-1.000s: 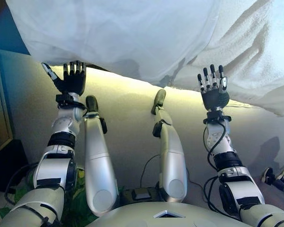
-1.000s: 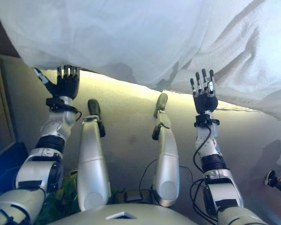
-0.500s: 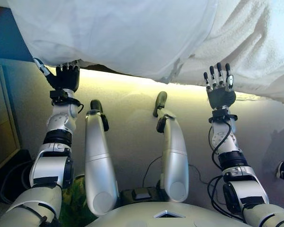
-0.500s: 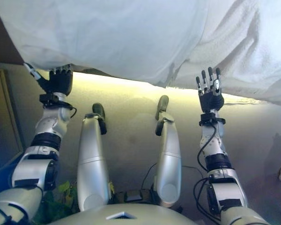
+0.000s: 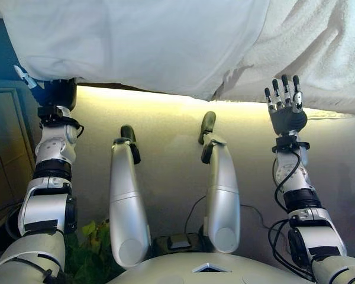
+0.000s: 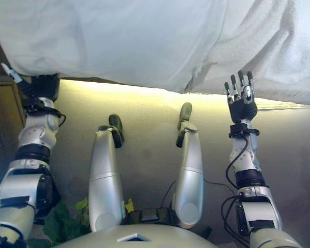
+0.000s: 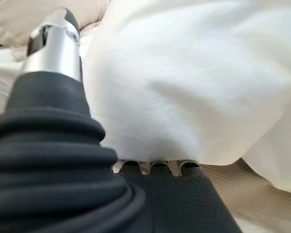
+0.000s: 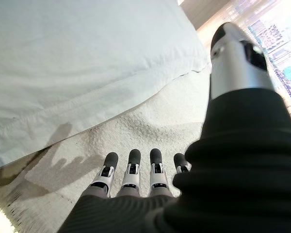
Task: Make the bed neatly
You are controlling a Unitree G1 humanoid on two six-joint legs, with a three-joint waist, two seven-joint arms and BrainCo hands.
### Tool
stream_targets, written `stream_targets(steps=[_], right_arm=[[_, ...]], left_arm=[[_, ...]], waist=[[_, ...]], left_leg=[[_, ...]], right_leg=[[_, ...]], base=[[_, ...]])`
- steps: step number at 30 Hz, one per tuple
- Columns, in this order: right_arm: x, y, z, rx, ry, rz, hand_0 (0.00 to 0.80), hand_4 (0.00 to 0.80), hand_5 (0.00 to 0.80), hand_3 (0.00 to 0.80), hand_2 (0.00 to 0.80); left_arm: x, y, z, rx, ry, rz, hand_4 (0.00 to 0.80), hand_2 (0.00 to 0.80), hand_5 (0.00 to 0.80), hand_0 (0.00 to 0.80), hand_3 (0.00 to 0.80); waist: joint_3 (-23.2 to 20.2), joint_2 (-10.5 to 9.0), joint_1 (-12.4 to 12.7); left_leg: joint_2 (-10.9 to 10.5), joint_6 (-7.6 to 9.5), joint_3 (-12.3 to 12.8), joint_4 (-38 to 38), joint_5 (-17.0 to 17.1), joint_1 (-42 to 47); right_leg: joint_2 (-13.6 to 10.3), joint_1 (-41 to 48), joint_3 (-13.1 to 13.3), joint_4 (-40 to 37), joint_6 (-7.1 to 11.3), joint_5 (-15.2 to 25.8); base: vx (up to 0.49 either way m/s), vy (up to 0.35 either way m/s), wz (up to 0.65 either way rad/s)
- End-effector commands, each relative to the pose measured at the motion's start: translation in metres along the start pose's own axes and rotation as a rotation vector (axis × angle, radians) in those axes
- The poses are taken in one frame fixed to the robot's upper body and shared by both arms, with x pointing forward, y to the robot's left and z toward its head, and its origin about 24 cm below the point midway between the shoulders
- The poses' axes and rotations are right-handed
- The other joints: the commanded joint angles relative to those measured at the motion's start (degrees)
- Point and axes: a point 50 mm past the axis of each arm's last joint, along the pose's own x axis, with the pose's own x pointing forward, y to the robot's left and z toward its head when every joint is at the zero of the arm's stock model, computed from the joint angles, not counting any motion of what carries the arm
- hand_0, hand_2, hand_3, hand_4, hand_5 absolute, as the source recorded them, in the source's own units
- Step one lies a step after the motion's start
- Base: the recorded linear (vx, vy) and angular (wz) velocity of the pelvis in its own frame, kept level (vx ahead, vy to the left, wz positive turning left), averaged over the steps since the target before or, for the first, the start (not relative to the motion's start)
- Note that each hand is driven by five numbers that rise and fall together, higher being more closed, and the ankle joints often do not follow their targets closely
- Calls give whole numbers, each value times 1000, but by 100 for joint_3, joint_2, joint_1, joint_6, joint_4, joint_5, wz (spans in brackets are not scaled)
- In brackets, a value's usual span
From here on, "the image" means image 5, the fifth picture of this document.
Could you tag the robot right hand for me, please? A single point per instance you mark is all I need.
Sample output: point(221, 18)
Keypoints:
point(287, 116)

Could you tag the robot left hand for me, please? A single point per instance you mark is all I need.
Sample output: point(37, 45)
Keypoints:
point(59, 93)

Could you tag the white duvet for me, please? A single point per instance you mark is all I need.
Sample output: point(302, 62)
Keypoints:
point(136, 41)

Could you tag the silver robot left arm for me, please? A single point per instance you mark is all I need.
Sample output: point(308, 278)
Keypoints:
point(47, 207)

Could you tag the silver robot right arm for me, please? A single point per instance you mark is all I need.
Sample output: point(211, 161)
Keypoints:
point(301, 201)

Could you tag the wooden nightstand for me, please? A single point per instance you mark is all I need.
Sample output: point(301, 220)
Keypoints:
point(9, 154)

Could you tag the silver robot right leg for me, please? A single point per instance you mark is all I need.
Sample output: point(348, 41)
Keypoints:
point(223, 201)

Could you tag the silver robot leg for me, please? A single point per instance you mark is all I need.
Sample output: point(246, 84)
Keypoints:
point(127, 207)
point(223, 201)

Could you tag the silver robot left leg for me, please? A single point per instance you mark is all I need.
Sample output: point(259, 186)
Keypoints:
point(127, 207)

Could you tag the green potted plant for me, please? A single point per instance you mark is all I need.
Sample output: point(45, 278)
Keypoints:
point(91, 251)

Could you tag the grey robot torso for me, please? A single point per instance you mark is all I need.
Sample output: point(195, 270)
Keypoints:
point(213, 269)

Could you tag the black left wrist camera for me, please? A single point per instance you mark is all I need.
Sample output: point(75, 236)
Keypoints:
point(50, 115)

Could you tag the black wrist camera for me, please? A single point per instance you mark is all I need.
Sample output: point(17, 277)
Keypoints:
point(290, 143)
point(50, 115)

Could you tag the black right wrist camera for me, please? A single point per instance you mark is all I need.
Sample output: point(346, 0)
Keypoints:
point(290, 143)

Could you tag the brown upholstered bed frame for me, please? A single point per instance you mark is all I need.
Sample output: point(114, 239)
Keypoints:
point(3, 50)

